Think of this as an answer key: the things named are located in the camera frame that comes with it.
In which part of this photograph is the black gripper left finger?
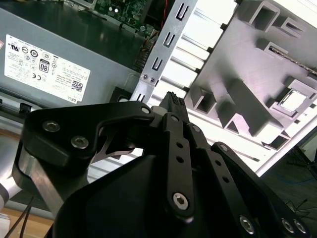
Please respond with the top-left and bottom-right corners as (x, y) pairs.
(21, 91), (197, 223)

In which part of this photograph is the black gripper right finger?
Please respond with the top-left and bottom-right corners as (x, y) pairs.
(173, 92), (313, 238)

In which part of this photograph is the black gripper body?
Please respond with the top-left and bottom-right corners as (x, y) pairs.
(51, 151), (239, 238)

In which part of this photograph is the silver CPU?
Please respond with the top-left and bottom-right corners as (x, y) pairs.
(277, 88), (310, 114)

